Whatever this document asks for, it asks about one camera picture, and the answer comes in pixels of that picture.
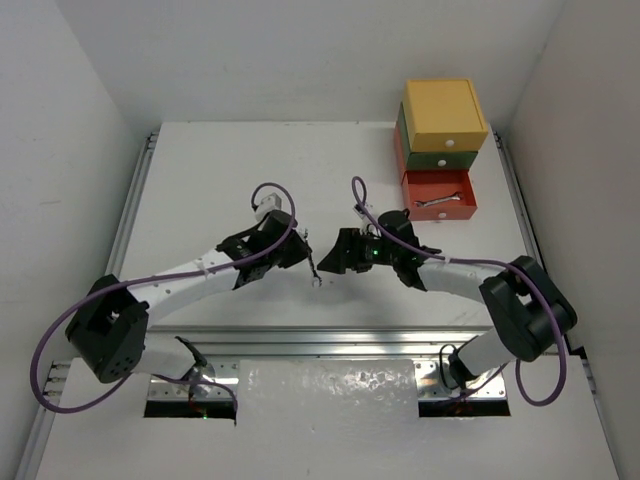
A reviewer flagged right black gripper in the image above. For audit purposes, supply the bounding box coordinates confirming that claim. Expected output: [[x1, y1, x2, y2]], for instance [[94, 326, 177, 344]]
[[318, 227, 399, 274]]

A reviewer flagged silver open-end wrench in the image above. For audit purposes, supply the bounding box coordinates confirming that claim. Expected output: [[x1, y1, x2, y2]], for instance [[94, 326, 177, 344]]
[[299, 228, 323, 288]]

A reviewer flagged red drawer box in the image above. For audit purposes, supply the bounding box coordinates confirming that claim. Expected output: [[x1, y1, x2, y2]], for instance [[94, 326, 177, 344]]
[[393, 124, 479, 221]]

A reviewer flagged green drawer box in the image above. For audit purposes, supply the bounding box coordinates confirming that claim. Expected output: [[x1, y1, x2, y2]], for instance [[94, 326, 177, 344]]
[[394, 105, 478, 174]]

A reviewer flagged silver combination wrench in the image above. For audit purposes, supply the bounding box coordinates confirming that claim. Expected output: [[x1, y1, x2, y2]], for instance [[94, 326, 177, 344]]
[[414, 191, 464, 208]]

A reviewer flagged yellow drawer box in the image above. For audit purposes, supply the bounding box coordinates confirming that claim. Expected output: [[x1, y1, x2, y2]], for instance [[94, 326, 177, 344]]
[[402, 78, 488, 152]]

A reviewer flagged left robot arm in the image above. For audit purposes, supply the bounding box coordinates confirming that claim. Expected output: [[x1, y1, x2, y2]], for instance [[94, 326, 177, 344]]
[[65, 210, 311, 399]]

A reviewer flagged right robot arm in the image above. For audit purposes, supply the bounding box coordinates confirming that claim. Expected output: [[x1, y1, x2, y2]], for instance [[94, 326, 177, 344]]
[[318, 210, 577, 390]]

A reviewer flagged white front cover panel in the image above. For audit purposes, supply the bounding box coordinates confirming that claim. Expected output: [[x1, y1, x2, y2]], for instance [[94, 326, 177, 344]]
[[37, 360, 617, 479]]

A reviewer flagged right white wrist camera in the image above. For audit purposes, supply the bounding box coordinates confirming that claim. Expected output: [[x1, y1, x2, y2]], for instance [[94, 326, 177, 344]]
[[353, 202, 375, 222]]

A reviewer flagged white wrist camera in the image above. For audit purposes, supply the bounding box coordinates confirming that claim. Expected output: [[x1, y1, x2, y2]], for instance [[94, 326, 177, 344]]
[[253, 193, 282, 223], [353, 202, 375, 222]]

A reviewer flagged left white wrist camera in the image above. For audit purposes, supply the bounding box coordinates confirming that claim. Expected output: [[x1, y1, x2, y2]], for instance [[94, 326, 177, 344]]
[[253, 193, 282, 223]]

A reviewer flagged aluminium rail frame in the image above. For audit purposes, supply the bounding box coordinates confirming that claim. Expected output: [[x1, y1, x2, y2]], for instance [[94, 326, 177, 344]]
[[37, 130, 599, 416]]

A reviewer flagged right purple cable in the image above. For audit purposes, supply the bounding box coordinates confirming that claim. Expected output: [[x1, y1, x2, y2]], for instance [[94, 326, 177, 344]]
[[351, 175, 569, 406]]

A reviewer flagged purple cable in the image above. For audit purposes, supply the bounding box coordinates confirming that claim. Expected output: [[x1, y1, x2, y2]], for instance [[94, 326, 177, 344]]
[[351, 175, 569, 406], [29, 182, 299, 415]]

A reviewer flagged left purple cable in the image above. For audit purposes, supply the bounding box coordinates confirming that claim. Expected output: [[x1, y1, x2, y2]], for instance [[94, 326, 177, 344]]
[[29, 182, 299, 415]]

